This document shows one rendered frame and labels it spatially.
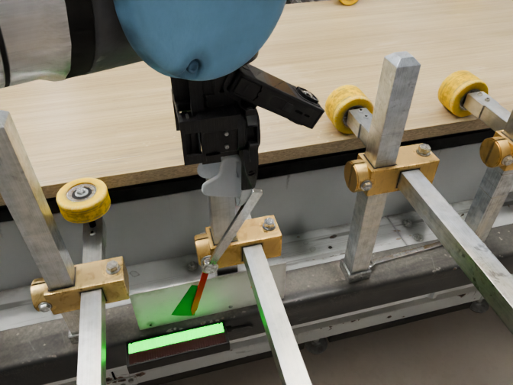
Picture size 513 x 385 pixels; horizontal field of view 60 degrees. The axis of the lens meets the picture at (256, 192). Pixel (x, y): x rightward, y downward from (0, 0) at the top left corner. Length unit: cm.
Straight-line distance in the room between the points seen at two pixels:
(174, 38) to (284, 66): 95
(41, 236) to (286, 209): 54
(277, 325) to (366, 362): 101
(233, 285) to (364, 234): 24
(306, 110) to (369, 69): 68
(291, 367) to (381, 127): 34
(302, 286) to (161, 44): 71
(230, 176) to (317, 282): 41
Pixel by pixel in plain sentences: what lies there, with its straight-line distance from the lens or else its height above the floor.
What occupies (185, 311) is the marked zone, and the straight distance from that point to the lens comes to 79.
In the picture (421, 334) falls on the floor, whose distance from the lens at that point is 171.
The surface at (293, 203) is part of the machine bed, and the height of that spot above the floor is 72.
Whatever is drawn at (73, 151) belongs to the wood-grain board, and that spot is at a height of 90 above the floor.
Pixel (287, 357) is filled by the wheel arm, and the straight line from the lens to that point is 59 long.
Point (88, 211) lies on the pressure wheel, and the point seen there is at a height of 90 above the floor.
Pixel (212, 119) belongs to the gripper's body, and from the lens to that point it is 44.
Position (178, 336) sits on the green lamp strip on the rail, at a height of 70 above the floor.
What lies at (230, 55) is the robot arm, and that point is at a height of 130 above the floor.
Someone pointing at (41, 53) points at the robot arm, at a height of 131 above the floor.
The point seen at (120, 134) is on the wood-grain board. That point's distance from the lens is 90.
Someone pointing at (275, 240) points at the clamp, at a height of 86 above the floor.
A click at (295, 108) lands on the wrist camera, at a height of 114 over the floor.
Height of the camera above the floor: 138
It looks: 41 degrees down
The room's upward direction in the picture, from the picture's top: straight up
